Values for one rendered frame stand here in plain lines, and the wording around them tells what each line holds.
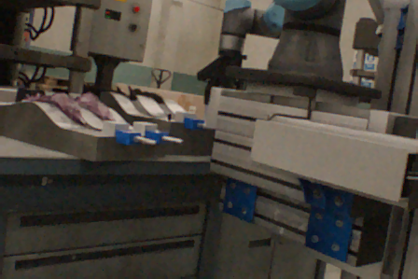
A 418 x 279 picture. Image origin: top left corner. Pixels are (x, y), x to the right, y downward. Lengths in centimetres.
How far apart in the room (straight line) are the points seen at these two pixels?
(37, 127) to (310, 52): 63
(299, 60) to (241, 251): 84
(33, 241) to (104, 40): 120
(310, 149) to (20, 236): 68
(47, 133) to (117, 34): 111
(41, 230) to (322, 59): 70
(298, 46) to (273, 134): 22
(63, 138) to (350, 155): 65
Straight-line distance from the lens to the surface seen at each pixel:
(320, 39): 94
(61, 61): 195
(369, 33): 553
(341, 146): 70
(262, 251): 169
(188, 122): 131
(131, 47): 224
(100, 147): 105
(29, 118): 119
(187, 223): 140
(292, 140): 75
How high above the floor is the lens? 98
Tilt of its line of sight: 3 degrees down
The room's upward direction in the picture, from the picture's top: 9 degrees clockwise
